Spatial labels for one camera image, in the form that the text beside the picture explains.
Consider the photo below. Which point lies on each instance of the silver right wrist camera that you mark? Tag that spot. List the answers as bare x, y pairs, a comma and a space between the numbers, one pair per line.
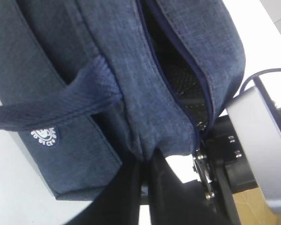
257, 124

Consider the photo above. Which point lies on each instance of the navy blue lunch bag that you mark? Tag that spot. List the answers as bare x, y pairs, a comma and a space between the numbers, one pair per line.
85, 83

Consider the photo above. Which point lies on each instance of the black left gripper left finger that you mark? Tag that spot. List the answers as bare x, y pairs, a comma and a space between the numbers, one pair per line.
119, 203

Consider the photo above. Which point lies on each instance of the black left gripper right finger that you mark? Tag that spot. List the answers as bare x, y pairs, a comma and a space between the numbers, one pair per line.
169, 202

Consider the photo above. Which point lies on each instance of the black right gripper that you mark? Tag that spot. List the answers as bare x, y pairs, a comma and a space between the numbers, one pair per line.
223, 169

